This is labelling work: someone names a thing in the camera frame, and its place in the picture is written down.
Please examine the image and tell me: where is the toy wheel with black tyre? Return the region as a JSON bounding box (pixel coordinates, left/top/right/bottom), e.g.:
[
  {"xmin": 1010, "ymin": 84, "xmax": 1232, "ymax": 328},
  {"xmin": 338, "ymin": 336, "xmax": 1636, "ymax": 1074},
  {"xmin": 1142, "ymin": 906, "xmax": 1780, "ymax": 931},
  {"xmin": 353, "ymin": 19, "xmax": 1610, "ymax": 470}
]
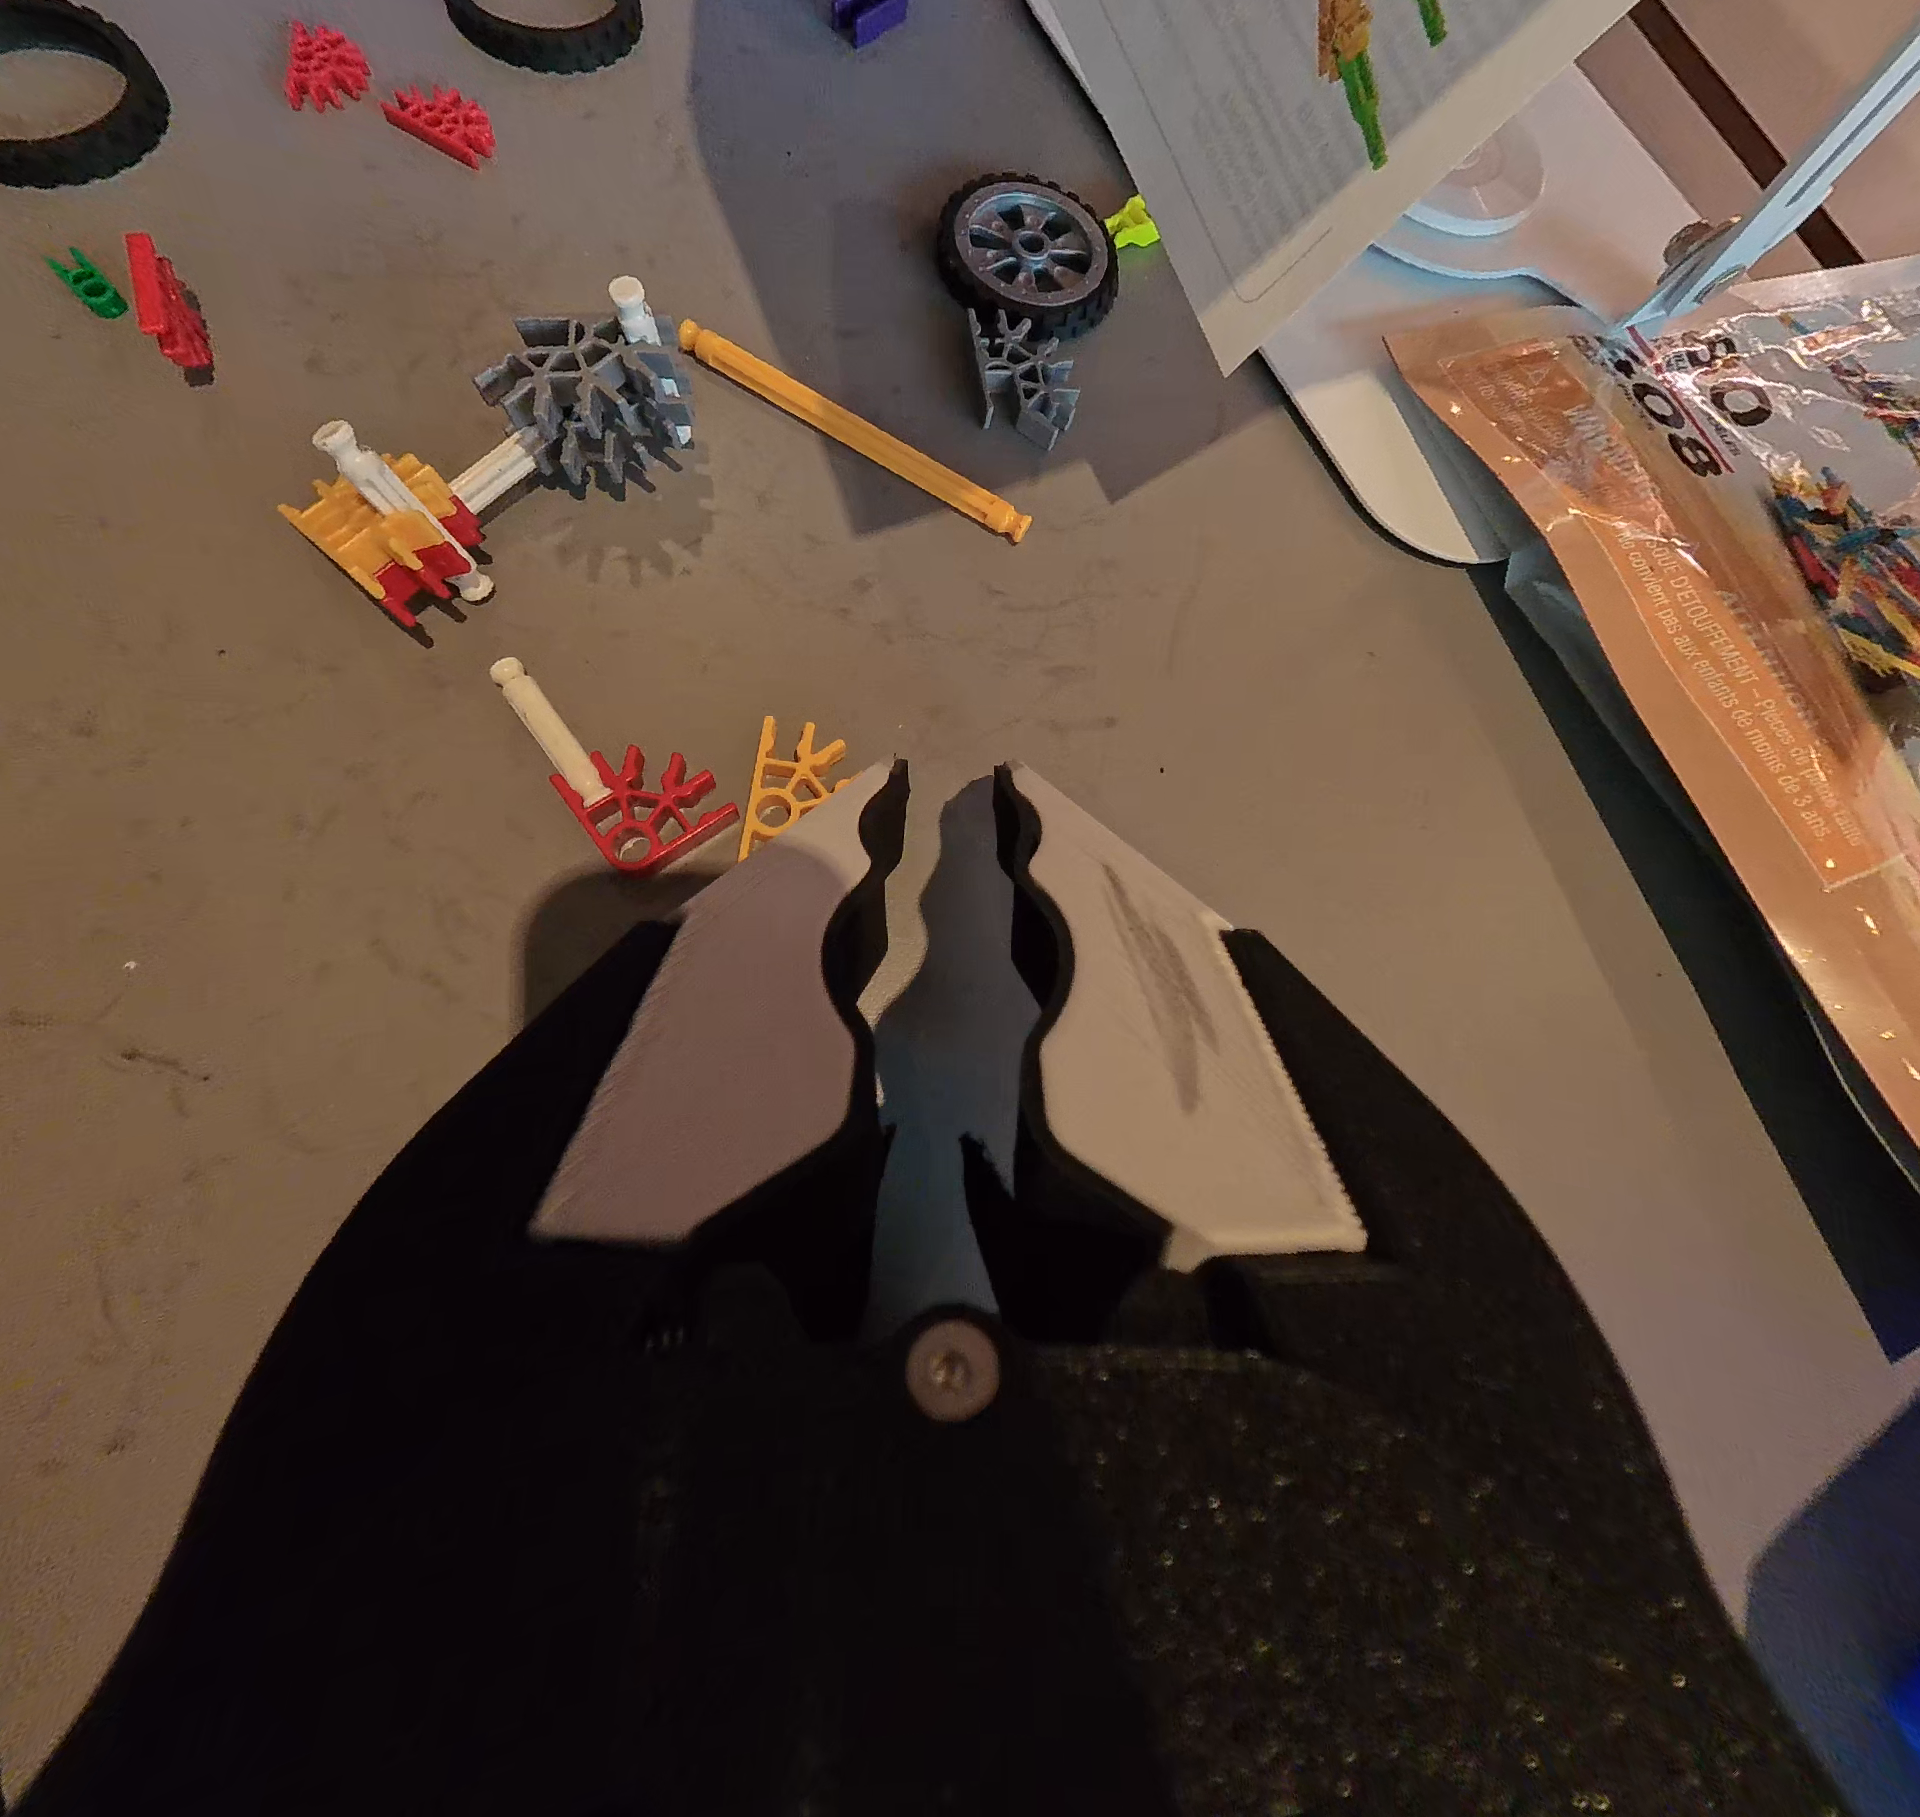
[{"xmin": 937, "ymin": 171, "xmax": 1121, "ymax": 343}]

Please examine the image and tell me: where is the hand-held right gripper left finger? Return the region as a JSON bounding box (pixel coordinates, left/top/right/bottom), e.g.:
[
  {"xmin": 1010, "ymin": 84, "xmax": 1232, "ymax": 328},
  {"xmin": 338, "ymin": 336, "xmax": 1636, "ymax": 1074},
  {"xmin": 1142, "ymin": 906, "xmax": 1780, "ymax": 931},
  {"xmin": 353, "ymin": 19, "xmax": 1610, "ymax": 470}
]
[{"xmin": 527, "ymin": 753, "xmax": 914, "ymax": 1241}]

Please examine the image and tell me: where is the orange plastic connector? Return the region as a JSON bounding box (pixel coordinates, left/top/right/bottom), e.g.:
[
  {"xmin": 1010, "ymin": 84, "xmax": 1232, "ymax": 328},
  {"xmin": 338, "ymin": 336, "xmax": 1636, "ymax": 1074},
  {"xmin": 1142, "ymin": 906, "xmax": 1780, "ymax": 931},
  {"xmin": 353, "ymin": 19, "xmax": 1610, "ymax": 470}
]
[{"xmin": 276, "ymin": 455, "xmax": 468, "ymax": 604}]

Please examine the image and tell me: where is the long yellow rod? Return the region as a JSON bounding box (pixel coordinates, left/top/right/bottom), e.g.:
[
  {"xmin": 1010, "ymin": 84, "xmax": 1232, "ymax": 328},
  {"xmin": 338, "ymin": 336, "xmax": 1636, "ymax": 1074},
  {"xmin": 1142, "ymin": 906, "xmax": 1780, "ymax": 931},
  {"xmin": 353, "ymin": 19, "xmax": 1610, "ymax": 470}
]
[{"xmin": 678, "ymin": 318, "xmax": 1035, "ymax": 548}]

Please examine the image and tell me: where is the printed toy packaging bag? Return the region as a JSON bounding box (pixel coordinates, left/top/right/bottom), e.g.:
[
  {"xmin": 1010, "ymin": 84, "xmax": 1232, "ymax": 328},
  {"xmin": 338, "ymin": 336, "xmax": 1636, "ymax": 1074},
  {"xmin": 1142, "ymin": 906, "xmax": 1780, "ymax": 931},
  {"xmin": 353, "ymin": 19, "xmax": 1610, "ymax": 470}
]
[{"xmin": 1380, "ymin": 247, "xmax": 1920, "ymax": 1160}]

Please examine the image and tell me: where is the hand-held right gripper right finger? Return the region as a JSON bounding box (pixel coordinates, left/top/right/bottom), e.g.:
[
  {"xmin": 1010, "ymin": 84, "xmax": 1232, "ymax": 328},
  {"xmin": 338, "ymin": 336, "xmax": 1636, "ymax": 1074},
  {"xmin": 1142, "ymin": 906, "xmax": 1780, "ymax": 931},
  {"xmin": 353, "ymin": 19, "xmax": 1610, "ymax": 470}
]
[{"xmin": 989, "ymin": 757, "xmax": 1370, "ymax": 1263}]

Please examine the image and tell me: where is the red ridged connector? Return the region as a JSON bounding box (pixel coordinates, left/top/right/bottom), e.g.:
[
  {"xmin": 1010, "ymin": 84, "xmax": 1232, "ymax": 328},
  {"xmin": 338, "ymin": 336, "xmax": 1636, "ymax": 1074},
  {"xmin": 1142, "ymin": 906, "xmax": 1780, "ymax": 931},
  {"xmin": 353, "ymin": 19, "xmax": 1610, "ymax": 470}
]
[{"xmin": 121, "ymin": 231, "xmax": 215, "ymax": 379}]

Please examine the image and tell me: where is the red toothed connector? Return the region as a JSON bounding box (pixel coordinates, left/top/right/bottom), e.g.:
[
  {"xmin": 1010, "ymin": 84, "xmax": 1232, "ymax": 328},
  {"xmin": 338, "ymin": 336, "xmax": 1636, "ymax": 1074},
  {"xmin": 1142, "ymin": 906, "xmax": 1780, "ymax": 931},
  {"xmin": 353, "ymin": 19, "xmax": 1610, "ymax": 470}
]
[
  {"xmin": 283, "ymin": 19, "xmax": 373, "ymax": 110},
  {"xmin": 379, "ymin": 84, "xmax": 495, "ymax": 171}
]

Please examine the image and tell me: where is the red plastic connector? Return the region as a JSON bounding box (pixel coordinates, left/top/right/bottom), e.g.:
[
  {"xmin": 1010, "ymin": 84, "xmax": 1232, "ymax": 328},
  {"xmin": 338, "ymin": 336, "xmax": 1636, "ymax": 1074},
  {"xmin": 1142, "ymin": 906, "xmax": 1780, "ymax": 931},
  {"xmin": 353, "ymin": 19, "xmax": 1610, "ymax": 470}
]
[
  {"xmin": 373, "ymin": 513, "xmax": 491, "ymax": 633},
  {"xmin": 548, "ymin": 743, "xmax": 742, "ymax": 872}
]

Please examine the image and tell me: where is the yellow half-round connector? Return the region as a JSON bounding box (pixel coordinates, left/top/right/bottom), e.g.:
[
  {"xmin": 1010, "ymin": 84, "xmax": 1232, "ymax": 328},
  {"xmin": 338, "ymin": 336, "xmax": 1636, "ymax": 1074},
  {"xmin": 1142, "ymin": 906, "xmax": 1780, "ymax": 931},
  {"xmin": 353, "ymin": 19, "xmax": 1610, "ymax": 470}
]
[{"xmin": 733, "ymin": 711, "xmax": 853, "ymax": 864}]

